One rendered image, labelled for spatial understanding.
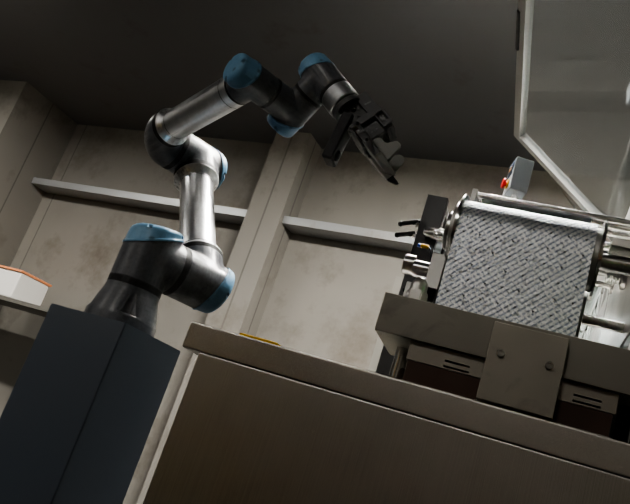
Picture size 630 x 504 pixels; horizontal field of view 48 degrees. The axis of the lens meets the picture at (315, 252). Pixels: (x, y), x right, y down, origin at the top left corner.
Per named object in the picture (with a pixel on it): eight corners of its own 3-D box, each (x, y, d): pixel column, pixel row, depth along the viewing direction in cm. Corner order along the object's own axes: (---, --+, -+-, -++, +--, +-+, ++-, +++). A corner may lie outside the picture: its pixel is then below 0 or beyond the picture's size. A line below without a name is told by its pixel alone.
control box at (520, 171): (496, 195, 195) (504, 164, 198) (519, 202, 195) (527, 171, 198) (503, 186, 188) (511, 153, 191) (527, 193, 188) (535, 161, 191)
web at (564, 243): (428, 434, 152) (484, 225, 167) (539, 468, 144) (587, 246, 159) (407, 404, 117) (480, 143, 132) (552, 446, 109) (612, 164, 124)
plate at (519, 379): (476, 400, 96) (495, 324, 99) (551, 421, 92) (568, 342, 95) (475, 396, 93) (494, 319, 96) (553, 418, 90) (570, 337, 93)
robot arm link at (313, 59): (306, 83, 163) (331, 56, 160) (331, 114, 159) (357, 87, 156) (287, 72, 157) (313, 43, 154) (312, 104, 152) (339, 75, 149)
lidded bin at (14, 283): (40, 311, 565) (52, 285, 571) (9, 297, 536) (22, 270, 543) (5, 302, 583) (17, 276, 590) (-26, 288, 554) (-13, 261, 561)
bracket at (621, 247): (607, 255, 127) (609, 245, 128) (641, 262, 125) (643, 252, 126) (611, 245, 122) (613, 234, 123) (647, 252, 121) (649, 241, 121)
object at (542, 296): (424, 342, 121) (451, 246, 126) (565, 379, 113) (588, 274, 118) (424, 342, 120) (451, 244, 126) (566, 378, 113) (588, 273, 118)
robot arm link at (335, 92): (318, 94, 150) (326, 114, 158) (329, 108, 148) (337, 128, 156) (347, 74, 150) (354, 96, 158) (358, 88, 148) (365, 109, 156)
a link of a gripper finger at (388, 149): (411, 153, 138) (386, 126, 144) (386, 170, 138) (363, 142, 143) (414, 162, 141) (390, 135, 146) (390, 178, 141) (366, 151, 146)
